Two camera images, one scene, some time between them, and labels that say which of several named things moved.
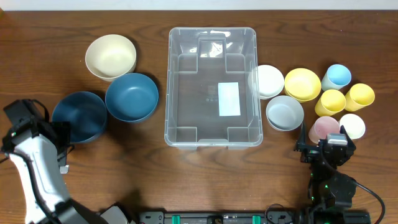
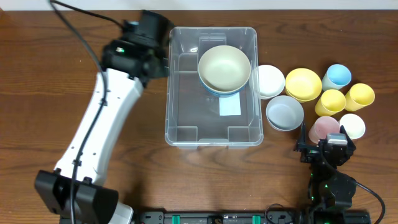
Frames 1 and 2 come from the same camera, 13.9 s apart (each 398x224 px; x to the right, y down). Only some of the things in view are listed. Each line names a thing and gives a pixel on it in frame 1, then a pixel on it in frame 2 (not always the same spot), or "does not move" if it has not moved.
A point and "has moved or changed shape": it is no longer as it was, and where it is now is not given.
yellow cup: (359, 96) does not move
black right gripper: (315, 149) does not move
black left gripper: (62, 134) to (162, 66)
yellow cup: (332, 101) does not move
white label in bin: (229, 99) does not move
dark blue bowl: (132, 97) to (224, 84)
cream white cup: (354, 125) does not move
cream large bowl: (109, 56) has moved or changed shape
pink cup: (322, 127) does not move
